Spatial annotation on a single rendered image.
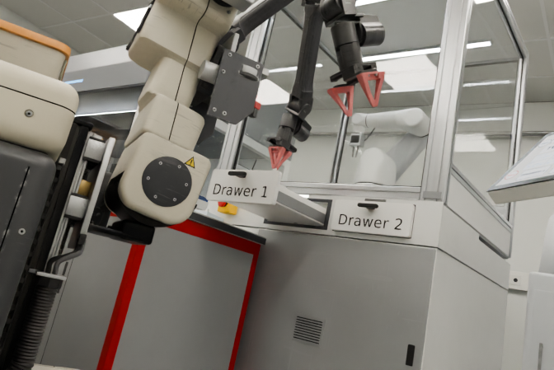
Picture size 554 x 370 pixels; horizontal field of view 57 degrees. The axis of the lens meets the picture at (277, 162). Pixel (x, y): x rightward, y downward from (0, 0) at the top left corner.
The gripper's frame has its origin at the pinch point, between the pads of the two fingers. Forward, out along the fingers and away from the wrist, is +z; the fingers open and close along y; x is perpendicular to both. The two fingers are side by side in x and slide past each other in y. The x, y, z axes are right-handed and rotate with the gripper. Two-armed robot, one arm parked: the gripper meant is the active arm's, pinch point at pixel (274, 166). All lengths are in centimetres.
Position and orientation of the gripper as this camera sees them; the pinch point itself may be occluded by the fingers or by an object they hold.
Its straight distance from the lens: 175.8
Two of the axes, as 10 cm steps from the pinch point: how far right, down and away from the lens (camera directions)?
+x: 7.5, 0.0, -6.6
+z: -2.7, 9.1, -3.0
